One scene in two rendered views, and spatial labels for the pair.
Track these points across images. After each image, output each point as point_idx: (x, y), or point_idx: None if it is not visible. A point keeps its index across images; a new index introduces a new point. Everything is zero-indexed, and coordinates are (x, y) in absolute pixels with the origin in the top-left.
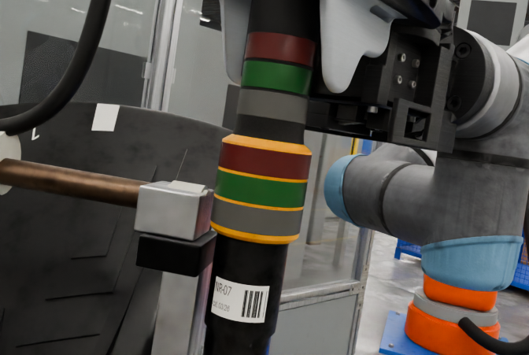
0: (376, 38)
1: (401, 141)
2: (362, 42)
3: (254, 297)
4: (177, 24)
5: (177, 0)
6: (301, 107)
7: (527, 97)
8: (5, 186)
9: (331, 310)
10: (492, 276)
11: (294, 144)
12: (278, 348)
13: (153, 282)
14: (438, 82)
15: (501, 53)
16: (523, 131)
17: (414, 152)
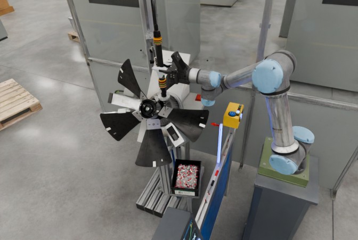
0: (164, 73)
1: (170, 82)
2: (162, 74)
3: (160, 90)
4: (269, 11)
5: (269, 4)
6: (160, 77)
7: (200, 81)
8: None
9: (352, 115)
10: (202, 102)
11: (160, 80)
12: (316, 115)
13: (169, 85)
14: (175, 77)
15: (192, 74)
16: (203, 85)
17: (222, 80)
